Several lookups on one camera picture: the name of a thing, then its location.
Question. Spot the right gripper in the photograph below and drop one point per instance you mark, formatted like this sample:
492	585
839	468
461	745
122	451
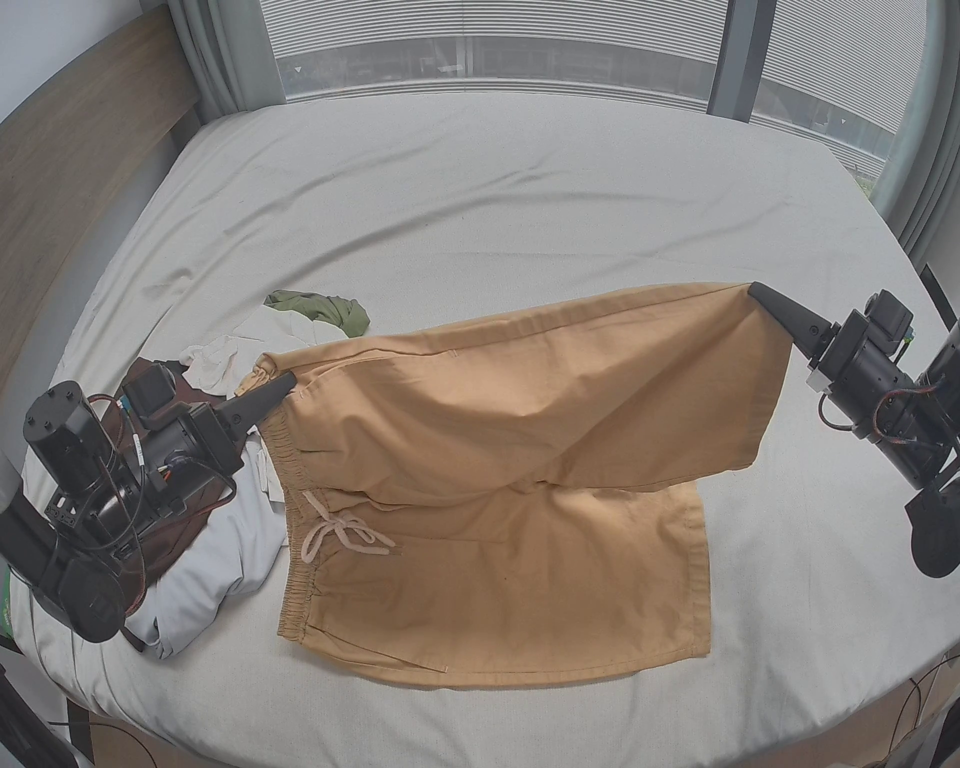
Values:
855	375

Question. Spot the bed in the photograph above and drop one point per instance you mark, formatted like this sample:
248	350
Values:
525	187

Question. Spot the brown garment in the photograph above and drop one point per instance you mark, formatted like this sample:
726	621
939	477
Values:
176	551

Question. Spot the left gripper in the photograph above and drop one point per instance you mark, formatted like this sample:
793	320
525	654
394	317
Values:
191	450

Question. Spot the grey-green curtain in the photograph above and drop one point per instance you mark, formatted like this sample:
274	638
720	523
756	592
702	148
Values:
926	150
225	60

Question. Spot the olive green garment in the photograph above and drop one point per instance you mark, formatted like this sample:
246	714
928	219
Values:
322	306

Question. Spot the pale grey garment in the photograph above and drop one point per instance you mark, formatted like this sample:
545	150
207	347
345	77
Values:
210	585

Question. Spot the white garment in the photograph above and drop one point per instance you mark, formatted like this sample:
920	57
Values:
225	360

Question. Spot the green printed package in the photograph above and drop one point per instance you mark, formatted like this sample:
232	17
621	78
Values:
6	600

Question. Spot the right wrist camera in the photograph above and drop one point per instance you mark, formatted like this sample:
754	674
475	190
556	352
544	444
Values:
889	319

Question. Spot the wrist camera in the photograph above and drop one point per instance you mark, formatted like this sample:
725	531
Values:
150	390
889	319

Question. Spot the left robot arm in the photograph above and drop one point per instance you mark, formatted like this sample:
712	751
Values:
60	427

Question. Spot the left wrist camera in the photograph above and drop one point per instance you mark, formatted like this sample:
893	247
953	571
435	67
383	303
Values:
150	390

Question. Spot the tan shorts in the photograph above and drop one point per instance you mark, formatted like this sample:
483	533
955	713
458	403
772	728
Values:
487	450

